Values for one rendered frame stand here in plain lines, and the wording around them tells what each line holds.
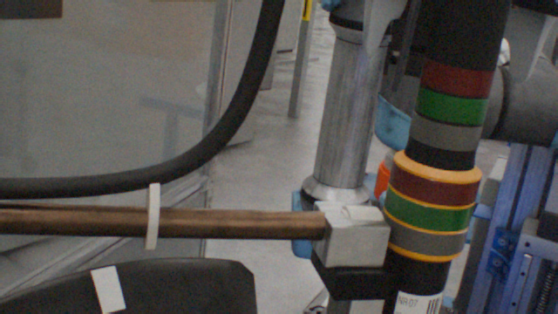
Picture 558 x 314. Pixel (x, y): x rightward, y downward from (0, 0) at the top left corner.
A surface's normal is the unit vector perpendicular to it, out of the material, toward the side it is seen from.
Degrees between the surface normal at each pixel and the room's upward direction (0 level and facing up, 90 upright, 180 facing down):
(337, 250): 90
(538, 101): 68
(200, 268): 33
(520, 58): 94
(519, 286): 90
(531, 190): 90
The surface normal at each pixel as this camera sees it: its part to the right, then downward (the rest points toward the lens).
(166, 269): 0.40, -0.58
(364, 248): 0.23, 0.34
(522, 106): 0.03, 0.11
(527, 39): -0.99, -0.02
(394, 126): -0.66, 0.21
